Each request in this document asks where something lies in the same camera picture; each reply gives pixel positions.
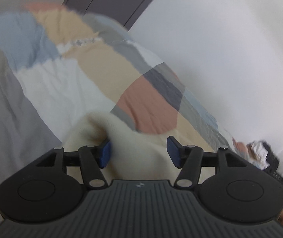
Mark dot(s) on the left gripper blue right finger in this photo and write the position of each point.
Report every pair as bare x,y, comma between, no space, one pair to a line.
190,160

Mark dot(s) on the pile of clothes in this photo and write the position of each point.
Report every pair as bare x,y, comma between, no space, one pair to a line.
261,152

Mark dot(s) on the cream striped fleece sweater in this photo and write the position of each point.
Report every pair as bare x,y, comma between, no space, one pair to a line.
134,155

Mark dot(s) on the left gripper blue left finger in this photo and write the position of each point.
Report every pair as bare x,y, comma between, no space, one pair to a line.
90,161

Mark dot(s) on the colourful patchwork bed quilt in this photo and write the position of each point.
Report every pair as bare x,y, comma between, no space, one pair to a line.
56,66

